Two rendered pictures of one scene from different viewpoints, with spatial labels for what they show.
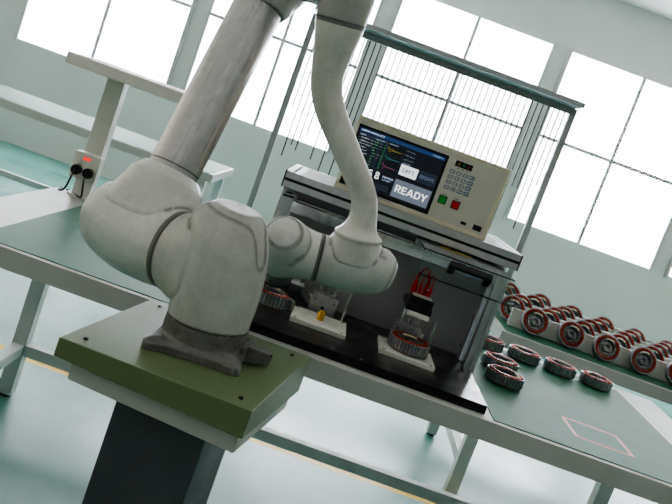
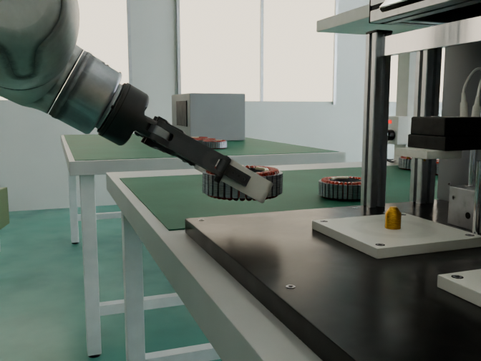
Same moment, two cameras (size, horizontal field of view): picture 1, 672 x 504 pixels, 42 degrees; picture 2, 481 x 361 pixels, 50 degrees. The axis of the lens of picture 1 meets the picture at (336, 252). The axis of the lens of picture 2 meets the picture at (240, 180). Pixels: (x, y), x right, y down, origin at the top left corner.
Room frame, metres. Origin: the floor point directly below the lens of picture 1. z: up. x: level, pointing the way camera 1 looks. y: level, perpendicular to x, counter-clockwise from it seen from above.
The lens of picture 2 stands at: (1.86, -0.56, 0.93)
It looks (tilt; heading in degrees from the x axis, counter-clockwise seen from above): 8 degrees down; 71
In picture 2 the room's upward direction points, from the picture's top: straight up
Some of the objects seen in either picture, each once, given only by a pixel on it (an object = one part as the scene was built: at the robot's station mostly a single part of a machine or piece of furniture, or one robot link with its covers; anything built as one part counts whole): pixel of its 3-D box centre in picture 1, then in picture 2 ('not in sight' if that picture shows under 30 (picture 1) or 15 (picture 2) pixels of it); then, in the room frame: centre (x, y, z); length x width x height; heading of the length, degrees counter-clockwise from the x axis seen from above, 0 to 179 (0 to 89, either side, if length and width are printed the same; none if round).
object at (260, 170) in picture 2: (270, 295); (242, 181); (2.09, 0.11, 0.83); 0.11 x 0.11 x 0.04
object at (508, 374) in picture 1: (504, 377); not in sight; (2.43, -0.57, 0.77); 0.11 x 0.11 x 0.04
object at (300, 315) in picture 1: (318, 321); (392, 232); (2.24, -0.02, 0.78); 0.15 x 0.15 x 0.01; 1
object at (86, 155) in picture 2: not in sight; (170, 208); (2.38, 2.24, 0.38); 1.85 x 1.10 x 0.75; 91
